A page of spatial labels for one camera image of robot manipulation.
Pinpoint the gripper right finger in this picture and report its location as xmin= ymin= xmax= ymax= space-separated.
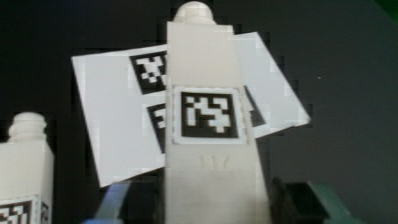
xmin=272 ymin=178 xmax=368 ymax=224

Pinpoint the white desk leg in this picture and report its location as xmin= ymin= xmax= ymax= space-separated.
xmin=0 ymin=112 xmax=55 ymax=224
xmin=166 ymin=1 xmax=272 ymax=224

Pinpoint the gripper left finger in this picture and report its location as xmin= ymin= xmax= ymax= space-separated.
xmin=87 ymin=181 xmax=132 ymax=224

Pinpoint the fiducial marker sheet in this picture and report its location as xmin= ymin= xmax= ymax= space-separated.
xmin=71 ymin=33 xmax=311 ymax=186

